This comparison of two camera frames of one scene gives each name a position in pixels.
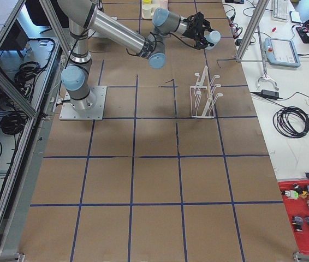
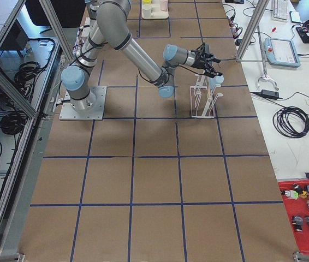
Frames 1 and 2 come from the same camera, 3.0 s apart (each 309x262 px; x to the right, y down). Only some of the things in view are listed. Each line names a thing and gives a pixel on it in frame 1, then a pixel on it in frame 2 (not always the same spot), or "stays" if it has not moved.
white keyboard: [280, 10] stays
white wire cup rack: [203, 98] stays
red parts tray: [308, 202] stays
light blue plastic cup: [214, 37] -> [216, 82]
